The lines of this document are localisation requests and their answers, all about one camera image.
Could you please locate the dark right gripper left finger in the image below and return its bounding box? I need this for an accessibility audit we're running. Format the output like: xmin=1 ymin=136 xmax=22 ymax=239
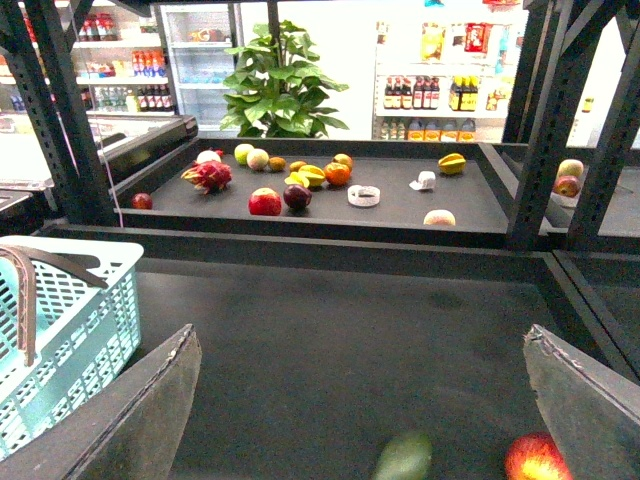
xmin=1 ymin=324 xmax=202 ymax=479

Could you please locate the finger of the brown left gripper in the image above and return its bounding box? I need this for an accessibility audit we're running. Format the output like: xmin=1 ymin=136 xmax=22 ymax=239
xmin=29 ymin=248 xmax=108 ymax=289
xmin=1 ymin=245 xmax=37 ymax=367

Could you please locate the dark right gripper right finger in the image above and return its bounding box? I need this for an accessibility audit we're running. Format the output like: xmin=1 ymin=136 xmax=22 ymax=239
xmin=523 ymin=324 xmax=639 ymax=479

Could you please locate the light blue plastic basket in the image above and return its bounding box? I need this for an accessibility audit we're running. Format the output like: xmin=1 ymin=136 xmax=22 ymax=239
xmin=1 ymin=236 xmax=144 ymax=457

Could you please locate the red yellow apple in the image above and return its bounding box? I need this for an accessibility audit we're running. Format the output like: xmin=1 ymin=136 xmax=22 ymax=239
xmin=504 ymin=432 xmax=573 ymax=480

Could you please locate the small dark red fruit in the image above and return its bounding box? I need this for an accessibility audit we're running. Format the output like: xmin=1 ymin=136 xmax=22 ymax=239
xmin=131 ymin=193 xmax=153 ymax=210

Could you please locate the pink dragon fruit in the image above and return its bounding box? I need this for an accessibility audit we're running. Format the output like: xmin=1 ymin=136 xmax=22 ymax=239
xmin=181 ymin=160 xmax=232 ymax=194

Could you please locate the black upper shelf tray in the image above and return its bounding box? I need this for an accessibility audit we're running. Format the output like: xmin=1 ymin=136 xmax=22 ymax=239
xmin=121 ymin=140 xmax=513 ymax=248

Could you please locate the white pink fruit behind dragonfruit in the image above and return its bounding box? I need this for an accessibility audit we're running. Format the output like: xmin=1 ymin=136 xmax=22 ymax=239
xmin=195 ymin=150 xmax=221 ymax=164

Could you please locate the green avocado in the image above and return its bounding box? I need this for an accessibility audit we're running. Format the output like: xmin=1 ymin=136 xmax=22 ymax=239
xmin=371 ymin=431 xmax=433 ymax=480

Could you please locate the large red apple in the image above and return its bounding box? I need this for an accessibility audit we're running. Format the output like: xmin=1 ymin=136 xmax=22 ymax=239
xmin=248 ymin=187 xmax=282 ymax=216

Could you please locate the green apple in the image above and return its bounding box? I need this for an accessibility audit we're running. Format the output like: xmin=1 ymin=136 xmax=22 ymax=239
xmin=234 ymin=143 xmax=254 ymax=166

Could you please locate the pale green round fruit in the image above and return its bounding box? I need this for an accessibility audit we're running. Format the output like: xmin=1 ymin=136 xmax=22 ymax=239
xmin=246 ymin=148 xmax=269 ymax=171

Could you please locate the brown kiwi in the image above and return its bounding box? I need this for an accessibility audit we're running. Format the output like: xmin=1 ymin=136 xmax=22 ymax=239
xmin=268 ymin=156 xmax=287 ymax=172

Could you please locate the red apple on shelf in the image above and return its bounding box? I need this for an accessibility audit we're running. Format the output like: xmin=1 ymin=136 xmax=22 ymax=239
xmin=552 ymin=175 xmax=581 ymax=198

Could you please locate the dark purple plum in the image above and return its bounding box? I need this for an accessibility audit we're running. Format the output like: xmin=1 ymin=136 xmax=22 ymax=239
xmin=283 ymin=184 xmax=312 ymax=210

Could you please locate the small orange brown fruit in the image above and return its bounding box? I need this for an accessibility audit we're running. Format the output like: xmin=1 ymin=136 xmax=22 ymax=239
xmin=289 ymin=160 xmax=306 ymax=173

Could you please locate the yellow starfruit near orange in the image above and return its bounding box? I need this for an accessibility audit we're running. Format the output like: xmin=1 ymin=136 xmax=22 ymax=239
xmin=285 ymin=164 xmax=326 ymax=188

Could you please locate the pale peach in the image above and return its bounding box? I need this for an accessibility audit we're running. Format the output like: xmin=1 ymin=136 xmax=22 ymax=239
xmin=423 ymin=209 xmax=456 ymax=226

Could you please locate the green potted plant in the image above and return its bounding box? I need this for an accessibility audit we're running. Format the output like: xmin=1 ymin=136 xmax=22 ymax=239
xmin=220 ymin=20 xmax=349 ymax=139

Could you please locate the orange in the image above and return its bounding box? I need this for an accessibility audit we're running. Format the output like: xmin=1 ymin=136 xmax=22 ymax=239
xmin=324 ymin=162 xmax=351 ymax=187

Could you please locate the orange yellow fruit at back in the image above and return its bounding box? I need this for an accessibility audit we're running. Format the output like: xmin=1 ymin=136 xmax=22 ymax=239
xmin=332 ymin=153 xmax=353 ymax=170

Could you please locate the yellow starfruit at right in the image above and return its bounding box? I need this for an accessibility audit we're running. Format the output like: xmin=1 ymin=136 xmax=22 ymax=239
xmin=438 ymin=153 xmax=467 ymax=175

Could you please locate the white crumpled tape piece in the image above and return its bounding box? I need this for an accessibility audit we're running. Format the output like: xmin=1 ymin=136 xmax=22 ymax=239
xmin=409 ymin=170 xmax=436 ymax=191

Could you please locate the white tape roll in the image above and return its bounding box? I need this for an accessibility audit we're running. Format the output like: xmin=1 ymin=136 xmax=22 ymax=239
xmin=347 ymin=185 xmax=381 ymax=208

